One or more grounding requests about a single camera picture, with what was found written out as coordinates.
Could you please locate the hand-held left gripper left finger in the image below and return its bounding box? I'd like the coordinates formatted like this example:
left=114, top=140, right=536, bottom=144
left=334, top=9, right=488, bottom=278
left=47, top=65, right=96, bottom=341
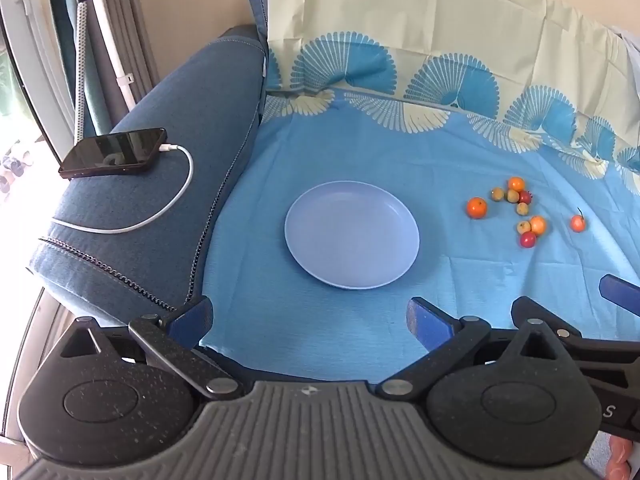
left=57, top=296, right=246, bottom=402

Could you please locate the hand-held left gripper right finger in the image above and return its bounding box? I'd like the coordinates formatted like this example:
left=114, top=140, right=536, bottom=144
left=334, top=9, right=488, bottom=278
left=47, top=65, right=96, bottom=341
left=376, top=297, right=571, bottom=403

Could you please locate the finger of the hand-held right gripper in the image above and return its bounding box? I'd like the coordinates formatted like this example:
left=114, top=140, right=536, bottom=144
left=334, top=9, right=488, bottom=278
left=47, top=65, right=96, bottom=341
left=510, top=296, right=640, bottom=376
left=599, top=275, right=640, bottom=312

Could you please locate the light blue plate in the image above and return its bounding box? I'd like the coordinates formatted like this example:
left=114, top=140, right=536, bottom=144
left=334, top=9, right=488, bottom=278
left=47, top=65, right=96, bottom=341
left=284, top=180, right=421, bottom=291

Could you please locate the person's right hand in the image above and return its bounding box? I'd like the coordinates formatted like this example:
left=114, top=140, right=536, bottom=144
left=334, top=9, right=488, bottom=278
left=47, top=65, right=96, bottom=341
left=607, top=435, right=640, bottom=480

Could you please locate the blue fan-print bedsheet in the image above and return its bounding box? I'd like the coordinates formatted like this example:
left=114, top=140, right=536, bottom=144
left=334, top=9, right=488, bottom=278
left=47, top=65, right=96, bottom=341
left=199, top=0, right=640, bottom=386

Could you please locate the black smartphone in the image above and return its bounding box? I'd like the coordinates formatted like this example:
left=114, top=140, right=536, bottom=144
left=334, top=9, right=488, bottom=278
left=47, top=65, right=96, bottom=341
left=58, top=127, right=167, bottom=180

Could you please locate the blue sofa armrest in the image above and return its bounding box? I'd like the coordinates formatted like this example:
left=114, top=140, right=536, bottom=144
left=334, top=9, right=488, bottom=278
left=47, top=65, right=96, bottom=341
left=27, top=0, right=431, bottom=386

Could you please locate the white pole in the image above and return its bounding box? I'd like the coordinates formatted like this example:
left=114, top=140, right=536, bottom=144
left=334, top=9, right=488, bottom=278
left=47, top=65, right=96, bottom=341
left=82, top=0, right=137, bottom=109

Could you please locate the teal curtain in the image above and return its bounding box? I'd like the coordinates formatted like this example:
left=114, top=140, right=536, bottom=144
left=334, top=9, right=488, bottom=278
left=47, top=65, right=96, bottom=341
left=47, top=0, right=118, bottom=133

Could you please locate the pale plastic sheet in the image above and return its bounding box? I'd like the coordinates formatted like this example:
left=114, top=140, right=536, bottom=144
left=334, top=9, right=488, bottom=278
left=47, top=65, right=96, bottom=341
left=619, top=24, right=640, bottom=63

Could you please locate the grey curtain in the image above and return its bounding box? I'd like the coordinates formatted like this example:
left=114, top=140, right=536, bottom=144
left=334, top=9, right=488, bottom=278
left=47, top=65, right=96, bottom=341
left=87, top=0, right=168, bottom=111

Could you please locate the white charging cable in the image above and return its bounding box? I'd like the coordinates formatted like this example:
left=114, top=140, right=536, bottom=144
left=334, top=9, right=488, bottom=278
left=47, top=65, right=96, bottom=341
left=50, top=144, right=195, bottom=235

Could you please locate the white dotted strap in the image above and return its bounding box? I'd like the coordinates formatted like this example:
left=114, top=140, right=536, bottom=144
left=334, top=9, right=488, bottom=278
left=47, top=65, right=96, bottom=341
left=73, top=2, right=92, bottom=141

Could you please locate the white window frame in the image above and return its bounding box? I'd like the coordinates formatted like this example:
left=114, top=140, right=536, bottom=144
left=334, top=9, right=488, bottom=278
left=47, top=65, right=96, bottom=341
left=0, top=0, right=76, bottom=153

